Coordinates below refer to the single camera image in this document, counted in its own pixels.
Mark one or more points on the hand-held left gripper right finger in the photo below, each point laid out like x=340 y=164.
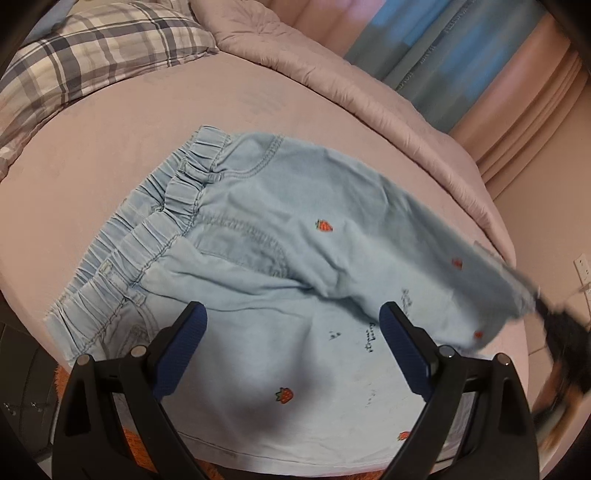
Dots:
x=399 y=337

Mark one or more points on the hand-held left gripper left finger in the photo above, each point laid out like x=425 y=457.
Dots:
x=191 y=332

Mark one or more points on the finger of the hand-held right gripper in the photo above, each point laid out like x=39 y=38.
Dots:
x=547 y=314

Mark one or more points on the light blue denim shorts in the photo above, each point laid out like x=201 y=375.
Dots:
x=258 y=258

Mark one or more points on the white power strip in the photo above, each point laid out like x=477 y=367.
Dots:
x=581 y=270

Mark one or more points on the pink quilt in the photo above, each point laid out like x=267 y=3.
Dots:
x=351 y=74

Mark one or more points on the blue curtain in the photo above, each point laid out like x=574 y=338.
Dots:
x=429 y=50

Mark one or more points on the plaid pillow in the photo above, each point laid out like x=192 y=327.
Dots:
x=78 y=60

